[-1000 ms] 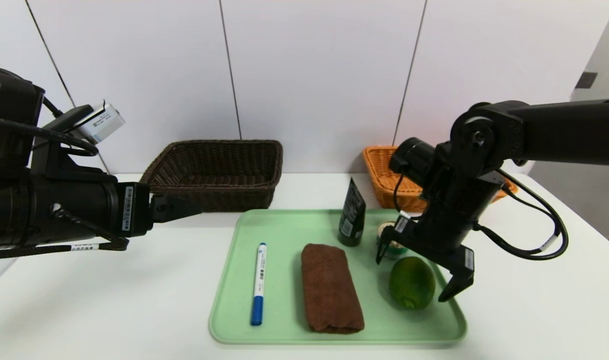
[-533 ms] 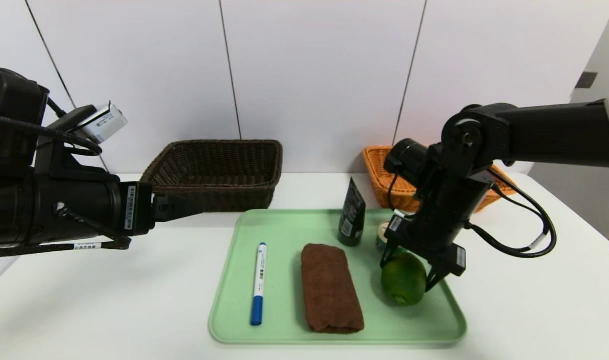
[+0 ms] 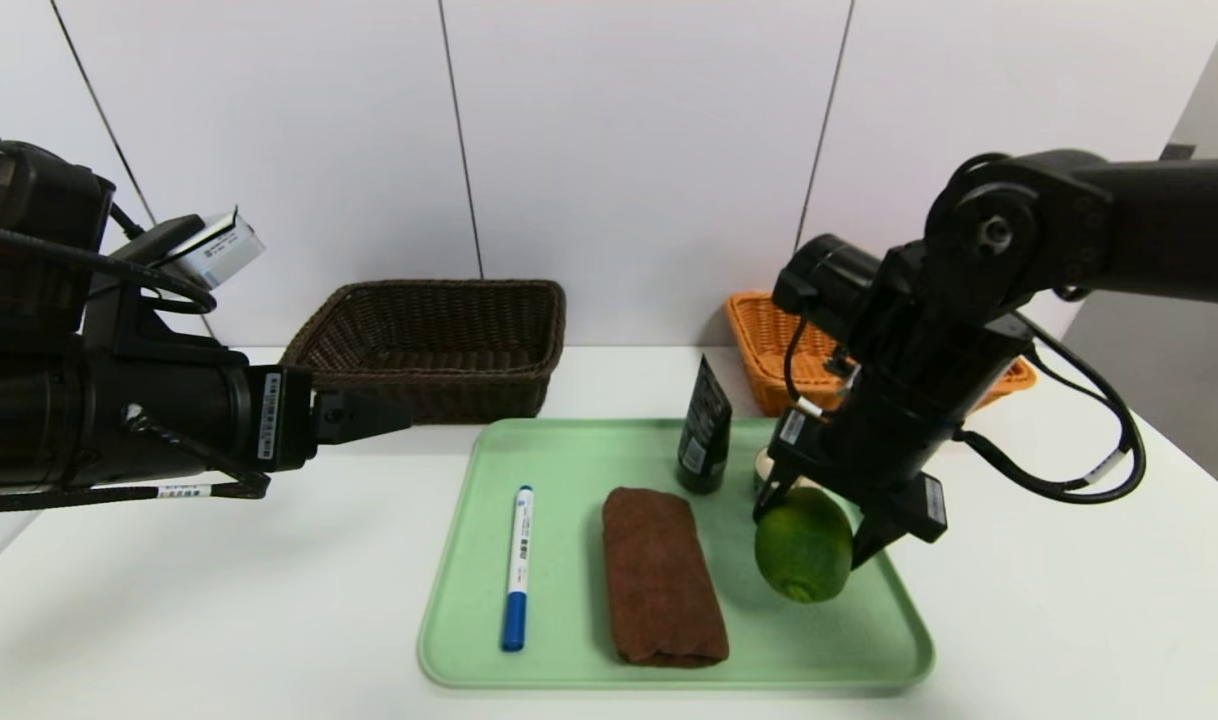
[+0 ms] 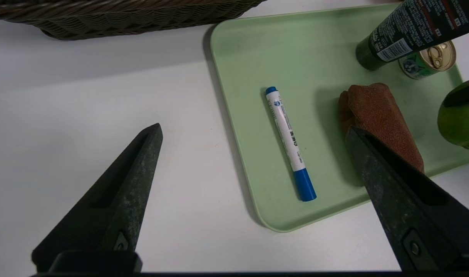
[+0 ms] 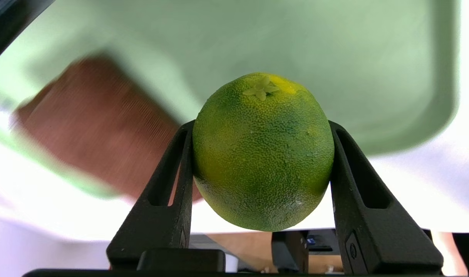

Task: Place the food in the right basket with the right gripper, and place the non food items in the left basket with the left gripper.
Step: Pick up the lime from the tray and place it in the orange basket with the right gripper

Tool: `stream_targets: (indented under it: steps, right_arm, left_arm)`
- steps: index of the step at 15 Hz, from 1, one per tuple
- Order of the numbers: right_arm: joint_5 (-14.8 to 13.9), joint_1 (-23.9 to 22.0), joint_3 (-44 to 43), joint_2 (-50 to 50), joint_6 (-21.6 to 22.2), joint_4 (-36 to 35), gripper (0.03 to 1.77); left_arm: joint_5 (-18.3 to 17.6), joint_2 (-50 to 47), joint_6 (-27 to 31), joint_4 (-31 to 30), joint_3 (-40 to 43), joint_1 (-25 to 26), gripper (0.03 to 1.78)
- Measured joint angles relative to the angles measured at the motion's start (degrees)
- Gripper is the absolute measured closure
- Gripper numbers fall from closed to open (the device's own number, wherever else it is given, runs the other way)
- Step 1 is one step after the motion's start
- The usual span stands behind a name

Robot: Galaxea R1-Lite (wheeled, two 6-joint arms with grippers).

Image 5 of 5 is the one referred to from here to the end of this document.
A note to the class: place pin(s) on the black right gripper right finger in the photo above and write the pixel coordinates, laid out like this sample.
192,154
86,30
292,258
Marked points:
357,231

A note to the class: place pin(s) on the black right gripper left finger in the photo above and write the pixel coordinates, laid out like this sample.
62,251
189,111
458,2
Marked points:
180,227

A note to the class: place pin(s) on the green lime fruit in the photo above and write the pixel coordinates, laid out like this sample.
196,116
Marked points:
263,154

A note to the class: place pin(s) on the brown towel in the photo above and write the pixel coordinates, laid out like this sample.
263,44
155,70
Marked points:
99,127

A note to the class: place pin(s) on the light green plastic tray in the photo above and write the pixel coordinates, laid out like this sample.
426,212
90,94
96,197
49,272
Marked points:
334,46

